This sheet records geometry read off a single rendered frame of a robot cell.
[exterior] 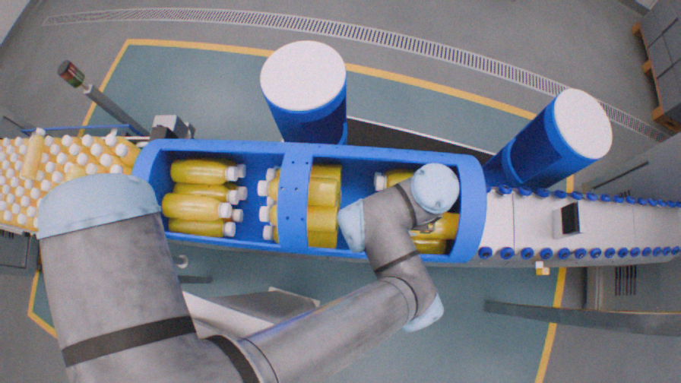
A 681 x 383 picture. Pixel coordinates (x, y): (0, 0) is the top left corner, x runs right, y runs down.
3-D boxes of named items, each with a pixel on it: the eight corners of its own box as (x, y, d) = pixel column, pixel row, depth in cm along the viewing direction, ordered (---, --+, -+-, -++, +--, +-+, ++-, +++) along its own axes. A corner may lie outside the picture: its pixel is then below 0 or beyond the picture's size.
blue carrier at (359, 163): (452, 270, 93) (491, 251, 67) (169, 245, 97) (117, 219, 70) (450, 180, 104) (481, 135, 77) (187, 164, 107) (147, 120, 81)
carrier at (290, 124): (289, 180, 187) (338, 194, 184) (245, 101, 103) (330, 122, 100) (307, 135, 194) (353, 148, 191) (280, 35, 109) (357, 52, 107)
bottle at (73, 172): (64, 163, 84) (52, 216, 80) (78, 165, 85) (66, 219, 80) (76, 169, 91) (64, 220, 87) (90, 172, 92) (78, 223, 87)
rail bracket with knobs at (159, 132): (175, 160, 112) (162, 150, 102) (159, 159, 112) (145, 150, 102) (181, 135, 114) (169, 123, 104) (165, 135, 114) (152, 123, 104)
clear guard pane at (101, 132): (181, 166, 158) (128, 126, 111) (77, 162, 161) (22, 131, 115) (181, 166, 158) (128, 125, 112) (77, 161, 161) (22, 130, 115)
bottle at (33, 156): (36, 179, 89) (49, 135, 94) (21, 174, 83) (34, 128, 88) (33, 181, 92) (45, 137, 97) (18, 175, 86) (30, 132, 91)
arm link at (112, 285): (133, 363, 55) (41, 370, 13) (112, 296, 59) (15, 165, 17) (184, 348, 62) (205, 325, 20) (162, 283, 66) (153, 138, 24)
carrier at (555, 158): (501, 157, 188) (464, 175, 186) (584, 81, 103) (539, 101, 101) (523, 198, 181) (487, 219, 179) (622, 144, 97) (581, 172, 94)
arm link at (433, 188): (400, 172, 49) (448, 151, 50) (391, 191, 60) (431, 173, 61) (423, 220, 47) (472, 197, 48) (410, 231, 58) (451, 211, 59)
